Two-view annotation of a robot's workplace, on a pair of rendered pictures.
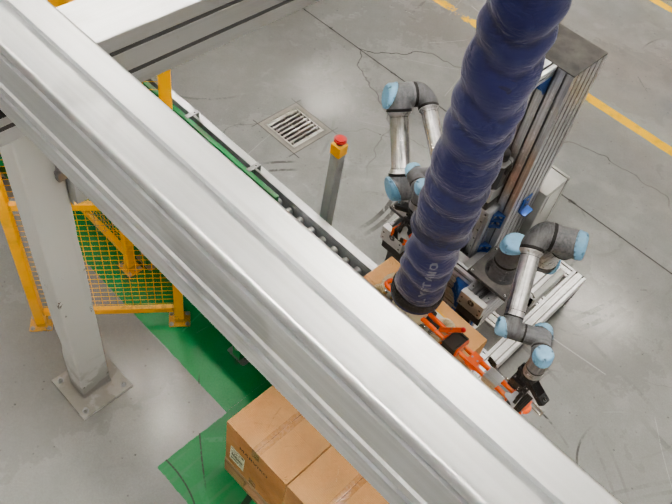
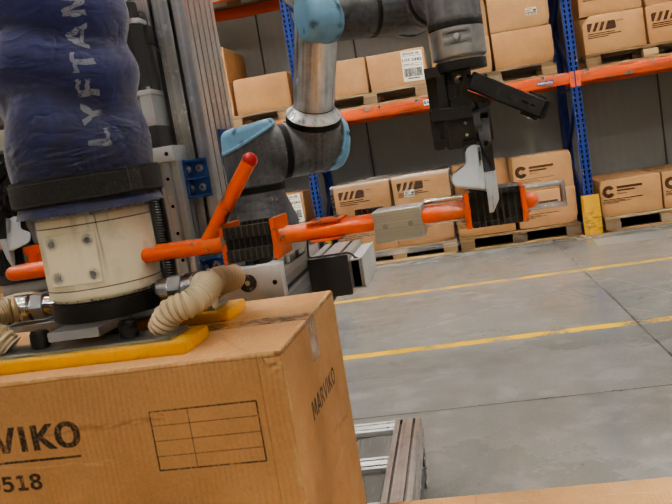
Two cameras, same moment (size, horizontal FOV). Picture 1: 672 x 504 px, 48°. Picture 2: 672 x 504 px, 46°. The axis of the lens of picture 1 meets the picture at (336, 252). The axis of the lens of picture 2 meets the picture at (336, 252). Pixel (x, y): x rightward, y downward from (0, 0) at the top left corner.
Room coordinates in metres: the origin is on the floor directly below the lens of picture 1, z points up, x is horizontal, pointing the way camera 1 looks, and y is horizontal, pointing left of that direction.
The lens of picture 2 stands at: (0.66, -0.14, 1.17)
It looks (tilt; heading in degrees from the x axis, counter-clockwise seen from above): 7 degrees down; 333
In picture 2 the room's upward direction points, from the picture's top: 9 degrees counter-clockwise
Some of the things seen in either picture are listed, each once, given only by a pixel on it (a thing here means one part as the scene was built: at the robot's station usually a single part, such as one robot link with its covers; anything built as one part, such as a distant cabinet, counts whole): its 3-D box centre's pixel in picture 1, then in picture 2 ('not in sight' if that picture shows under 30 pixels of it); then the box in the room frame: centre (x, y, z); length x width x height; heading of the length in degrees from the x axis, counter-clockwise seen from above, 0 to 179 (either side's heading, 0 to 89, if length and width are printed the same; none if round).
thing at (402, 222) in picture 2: (492, 379); (400, 222); (1.63, -0.74, 1.06); 0.07 x 0.07 x 0.04; 52
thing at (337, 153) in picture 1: (328, 206); not in sight; (2.89, 0.10, 0.50); 0.07 x 0.07 x 1.00; 54
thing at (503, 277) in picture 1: (504, 265); (260, 209); (2.23, -0.77, 1.09); 0.15 x 0.15 x 0.10
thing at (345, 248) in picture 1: (237, 161); not in sight; (3.09, 0.68, 0.50); 2.31 x 0.05 x 0.19; 54
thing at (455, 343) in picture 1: (454, 342); (256, 238); (1.76, -0.57, 1.07); 0.10 x 0.08 x 0.06; 142
